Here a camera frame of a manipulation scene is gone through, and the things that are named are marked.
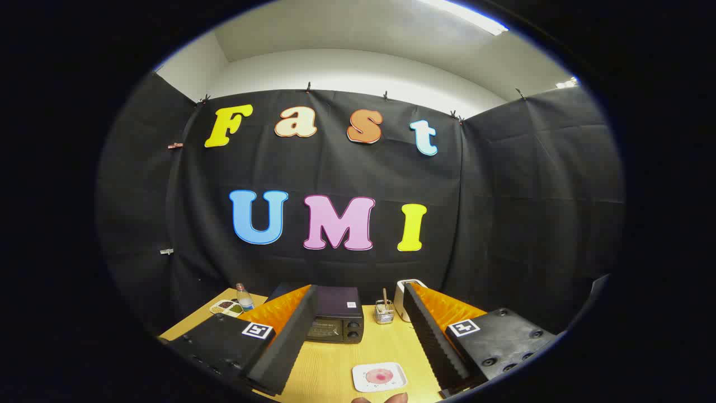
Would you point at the clear water bottle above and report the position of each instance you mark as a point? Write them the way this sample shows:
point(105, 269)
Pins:
point(245, 302)

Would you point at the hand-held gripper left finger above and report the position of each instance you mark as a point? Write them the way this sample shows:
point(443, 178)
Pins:
point(291, 347)

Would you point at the black toaster oven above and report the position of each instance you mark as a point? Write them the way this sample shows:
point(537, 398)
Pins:
point(338, 305)

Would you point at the pink ham slice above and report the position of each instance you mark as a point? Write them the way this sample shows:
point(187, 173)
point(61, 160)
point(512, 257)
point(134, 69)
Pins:
point(380, 376)

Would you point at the white square plate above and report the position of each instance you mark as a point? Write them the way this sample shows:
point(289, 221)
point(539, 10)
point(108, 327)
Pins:
point(394, 372)

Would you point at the divided snack dish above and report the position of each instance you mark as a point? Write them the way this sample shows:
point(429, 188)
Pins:
point(225, 308)

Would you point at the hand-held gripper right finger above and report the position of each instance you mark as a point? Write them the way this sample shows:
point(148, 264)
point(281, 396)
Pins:
point(428, 341)

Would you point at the white bread toaster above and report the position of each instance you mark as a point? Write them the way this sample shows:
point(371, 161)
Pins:
point(399, 303)

